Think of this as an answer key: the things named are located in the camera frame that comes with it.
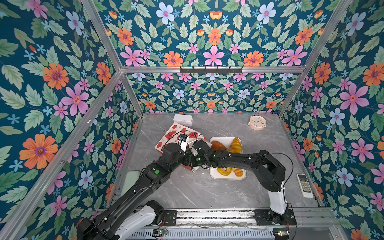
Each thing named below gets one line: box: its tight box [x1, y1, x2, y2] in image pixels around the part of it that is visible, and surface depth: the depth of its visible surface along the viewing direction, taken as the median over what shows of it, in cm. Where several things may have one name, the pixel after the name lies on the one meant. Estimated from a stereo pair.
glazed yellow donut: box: [217, 167, 232, 177], surface depth 88 cm
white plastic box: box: [173, 114, 193, 126], surface depth 113 cm
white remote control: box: [296, 173, 314, 199], surface depth 84 cm
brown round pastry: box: [211, 140, 227, 151], surface depth 97 cm
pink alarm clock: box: [247, 115, 267, 131], surface depth 113 cm
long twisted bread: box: [227, 137, 243, 154], surface depth 100 cm
